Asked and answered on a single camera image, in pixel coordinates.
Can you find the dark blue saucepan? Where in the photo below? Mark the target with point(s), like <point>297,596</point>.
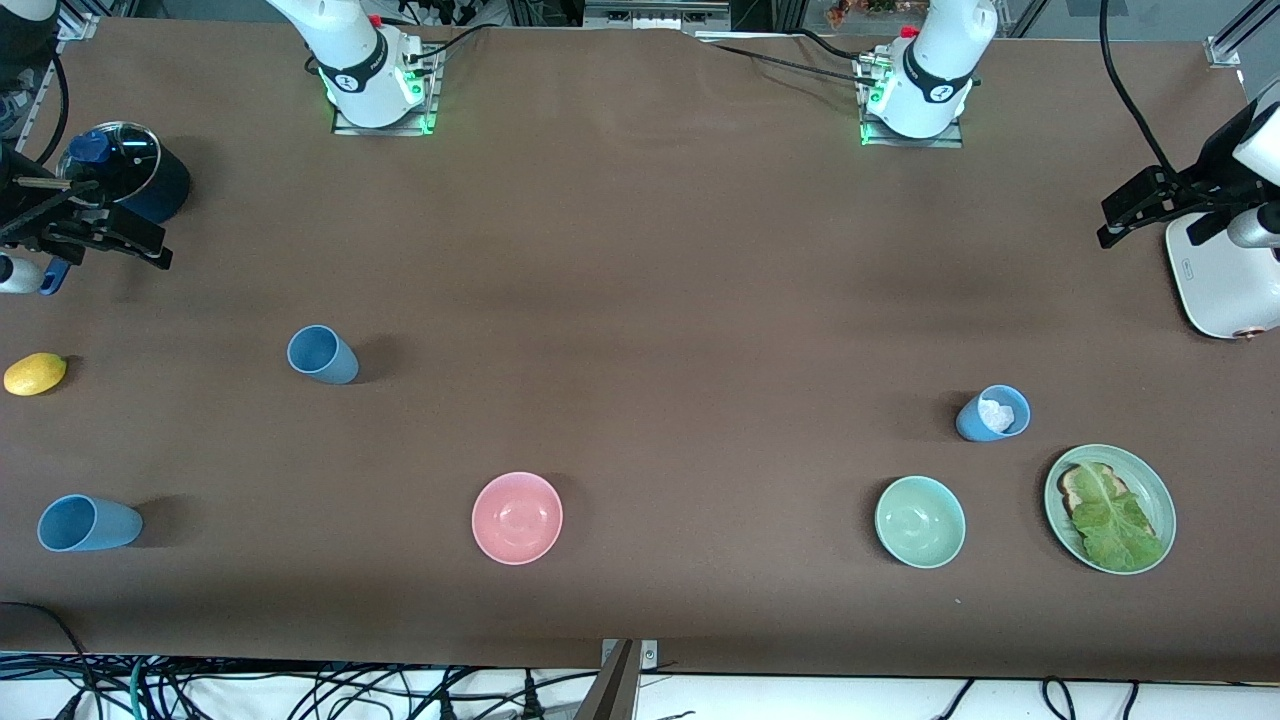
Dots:
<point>165,190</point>

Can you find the dark blue lidded pot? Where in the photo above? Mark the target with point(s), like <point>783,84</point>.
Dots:
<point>125,160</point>

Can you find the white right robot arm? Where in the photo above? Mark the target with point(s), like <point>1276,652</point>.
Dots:
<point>350,50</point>

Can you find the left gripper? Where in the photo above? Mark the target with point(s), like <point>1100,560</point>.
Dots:
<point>1207,183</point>

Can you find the yellow lemon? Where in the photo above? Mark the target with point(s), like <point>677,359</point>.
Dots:
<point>35,374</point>

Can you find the toasted bread slice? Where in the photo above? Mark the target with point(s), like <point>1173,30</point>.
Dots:
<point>1072,490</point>

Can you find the green lettuce leaf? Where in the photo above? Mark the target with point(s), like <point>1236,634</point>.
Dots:
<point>1115,525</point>

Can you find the silver table edge bracket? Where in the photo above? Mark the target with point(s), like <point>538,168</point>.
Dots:
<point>650,655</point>

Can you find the blue plastic cup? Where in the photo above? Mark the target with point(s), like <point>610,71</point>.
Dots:
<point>340,368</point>
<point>110,524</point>
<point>972,425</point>

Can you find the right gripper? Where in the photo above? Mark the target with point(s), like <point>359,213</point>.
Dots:
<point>22,212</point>

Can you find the aluminium frame profile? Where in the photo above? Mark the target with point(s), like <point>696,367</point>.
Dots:
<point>82,28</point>
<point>1225,52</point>

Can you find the white toaster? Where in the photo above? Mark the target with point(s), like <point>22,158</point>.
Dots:
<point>1225,290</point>

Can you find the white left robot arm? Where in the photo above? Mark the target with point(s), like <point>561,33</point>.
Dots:
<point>940,60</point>

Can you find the green plate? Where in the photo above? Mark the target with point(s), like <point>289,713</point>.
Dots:
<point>1155,490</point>

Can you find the grey power strip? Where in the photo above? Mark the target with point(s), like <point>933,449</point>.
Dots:
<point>655,15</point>

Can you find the pink bowl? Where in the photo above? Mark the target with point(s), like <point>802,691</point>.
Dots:
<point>517,518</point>

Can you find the mint green bowl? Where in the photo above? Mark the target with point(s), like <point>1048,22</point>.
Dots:
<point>920,522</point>

